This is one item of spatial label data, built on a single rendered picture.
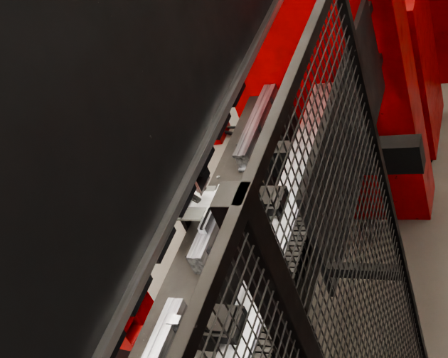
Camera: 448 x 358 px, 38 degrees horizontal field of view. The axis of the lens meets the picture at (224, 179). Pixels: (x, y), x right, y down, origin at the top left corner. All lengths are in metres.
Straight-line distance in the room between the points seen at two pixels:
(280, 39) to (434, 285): 1.36
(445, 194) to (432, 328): 0.85
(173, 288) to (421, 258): 1.43
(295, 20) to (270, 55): 0.22
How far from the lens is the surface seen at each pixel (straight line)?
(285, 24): 2.88
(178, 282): 2.39
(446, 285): 3.23
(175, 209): 1.71
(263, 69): 3.04
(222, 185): 0.87
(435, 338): 3.06
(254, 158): 0.89
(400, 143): 2.61
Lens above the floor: 2.54
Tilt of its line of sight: 38 degrees down
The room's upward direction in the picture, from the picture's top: 24 degrees counter-clockwise
